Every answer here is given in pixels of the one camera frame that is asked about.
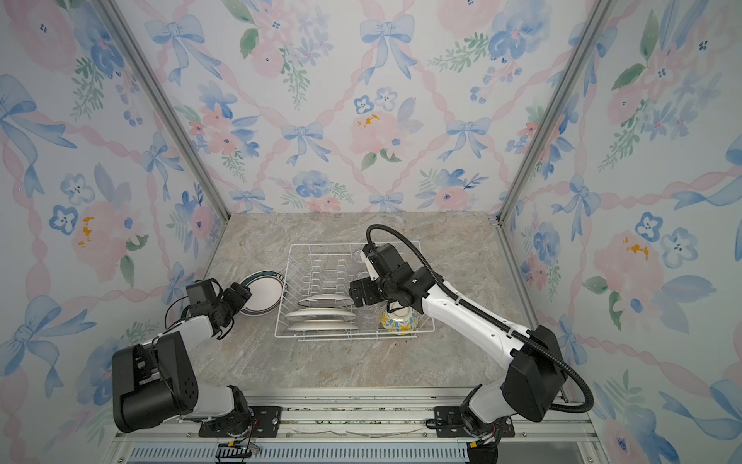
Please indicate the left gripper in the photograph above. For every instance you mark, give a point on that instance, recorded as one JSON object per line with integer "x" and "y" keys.
{"x": 237, "y": 301}

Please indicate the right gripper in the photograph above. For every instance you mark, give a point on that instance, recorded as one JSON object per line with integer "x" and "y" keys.
{"x": 366, "y": 287}

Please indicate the green red rimmed plate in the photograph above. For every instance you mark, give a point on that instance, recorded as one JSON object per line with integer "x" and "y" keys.
{"x": 267, "y": 290}

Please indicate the watermelon pattern plate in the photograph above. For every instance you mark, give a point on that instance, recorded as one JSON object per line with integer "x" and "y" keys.
{"x": 321, "y": 313}

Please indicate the white plate dark rim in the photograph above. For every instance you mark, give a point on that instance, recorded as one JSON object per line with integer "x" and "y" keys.
{"x": 335, "y": 301}

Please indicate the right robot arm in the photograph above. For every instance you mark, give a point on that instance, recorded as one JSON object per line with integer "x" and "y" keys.
{"x": 533, "y": 378}

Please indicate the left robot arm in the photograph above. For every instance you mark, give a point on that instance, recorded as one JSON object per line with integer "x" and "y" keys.
{"x": 154, "y": 381}

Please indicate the clear glass near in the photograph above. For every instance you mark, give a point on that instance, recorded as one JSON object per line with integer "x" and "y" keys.
{"x": 368, "y": 316}

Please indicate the yellow blue floral bowl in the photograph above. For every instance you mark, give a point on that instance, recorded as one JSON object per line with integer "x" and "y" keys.
{"x": 397, "y": 319}

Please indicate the plain white plate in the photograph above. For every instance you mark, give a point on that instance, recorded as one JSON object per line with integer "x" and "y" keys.
{"x": 322, "y": 326}

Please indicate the white wire dish rack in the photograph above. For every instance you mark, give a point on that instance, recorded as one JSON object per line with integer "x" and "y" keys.
{"x": 314, "y": 269}

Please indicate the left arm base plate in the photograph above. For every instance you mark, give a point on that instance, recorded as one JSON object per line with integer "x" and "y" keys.
{"x": 256, "y": 422}

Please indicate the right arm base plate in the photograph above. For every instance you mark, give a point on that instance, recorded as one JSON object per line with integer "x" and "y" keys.
{"x": 451, "y": 422}

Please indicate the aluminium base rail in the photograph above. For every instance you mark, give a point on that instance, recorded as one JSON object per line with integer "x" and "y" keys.
{"x": 363, "y": 425}

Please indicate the right corner aluminium post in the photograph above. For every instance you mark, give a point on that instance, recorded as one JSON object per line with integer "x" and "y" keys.
{"x": 593, "y": 28}

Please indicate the corner aluminium post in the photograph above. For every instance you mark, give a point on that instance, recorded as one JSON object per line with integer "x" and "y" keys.
{"x": 114, "y": 20}
{"x": 593, "y": 28}

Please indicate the left corner aluminium post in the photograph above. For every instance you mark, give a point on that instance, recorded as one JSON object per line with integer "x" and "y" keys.
{"x": 114, "y": 20}

